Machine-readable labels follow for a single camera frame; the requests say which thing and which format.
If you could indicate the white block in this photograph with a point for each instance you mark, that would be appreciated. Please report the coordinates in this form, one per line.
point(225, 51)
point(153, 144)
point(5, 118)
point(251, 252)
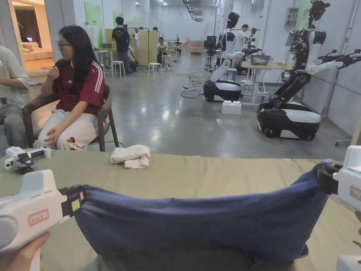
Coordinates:
point(231, 107)

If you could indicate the bed with pale green sheet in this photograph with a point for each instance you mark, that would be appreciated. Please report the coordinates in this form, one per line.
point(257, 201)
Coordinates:
point(197, 175)

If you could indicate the black and white robot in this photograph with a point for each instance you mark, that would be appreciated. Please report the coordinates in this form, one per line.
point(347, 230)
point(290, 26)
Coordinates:
point(293, 110)

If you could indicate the beige sofa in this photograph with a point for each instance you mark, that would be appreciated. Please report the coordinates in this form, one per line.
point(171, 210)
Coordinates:
point(35, 52)

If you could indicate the person's left hand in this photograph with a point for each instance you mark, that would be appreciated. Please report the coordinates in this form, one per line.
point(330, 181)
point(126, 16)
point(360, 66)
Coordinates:
point(19, 254)

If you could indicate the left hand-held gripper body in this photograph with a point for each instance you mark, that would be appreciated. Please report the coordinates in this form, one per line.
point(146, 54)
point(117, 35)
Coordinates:
point(26, 204)

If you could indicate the wooden crate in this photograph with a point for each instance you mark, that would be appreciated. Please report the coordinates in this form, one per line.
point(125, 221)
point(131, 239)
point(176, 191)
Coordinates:
point(194, 46)

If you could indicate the person's right hand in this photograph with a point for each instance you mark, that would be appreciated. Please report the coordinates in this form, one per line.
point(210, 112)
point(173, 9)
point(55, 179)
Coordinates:
point(358, 216)

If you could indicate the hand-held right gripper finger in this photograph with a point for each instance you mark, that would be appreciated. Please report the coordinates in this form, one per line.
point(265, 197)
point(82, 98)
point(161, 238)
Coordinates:
point(324, 180)

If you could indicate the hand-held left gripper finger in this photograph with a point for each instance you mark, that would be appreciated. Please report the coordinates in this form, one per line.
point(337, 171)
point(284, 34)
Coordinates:
point(75, 203)

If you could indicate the white folded cloth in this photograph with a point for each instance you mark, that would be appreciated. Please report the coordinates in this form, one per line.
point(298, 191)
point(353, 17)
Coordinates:
point(131, 158)

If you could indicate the white humanoid robot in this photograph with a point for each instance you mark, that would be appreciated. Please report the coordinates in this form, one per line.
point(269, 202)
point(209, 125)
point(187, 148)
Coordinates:
point(225, 70)

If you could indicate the spare hand-held gripper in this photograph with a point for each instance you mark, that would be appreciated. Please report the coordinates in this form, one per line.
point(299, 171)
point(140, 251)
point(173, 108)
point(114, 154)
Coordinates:
point(25, 158)

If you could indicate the white power strip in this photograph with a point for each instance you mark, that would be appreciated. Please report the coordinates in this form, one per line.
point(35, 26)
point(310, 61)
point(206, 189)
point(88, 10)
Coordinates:
point(189, 87)

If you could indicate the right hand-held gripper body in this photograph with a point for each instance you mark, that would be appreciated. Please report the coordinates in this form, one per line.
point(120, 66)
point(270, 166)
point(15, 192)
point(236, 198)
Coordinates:
point(348, 180)

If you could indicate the dark blue garment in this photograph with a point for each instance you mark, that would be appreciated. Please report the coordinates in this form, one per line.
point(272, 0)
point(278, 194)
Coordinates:
point(197, 223)

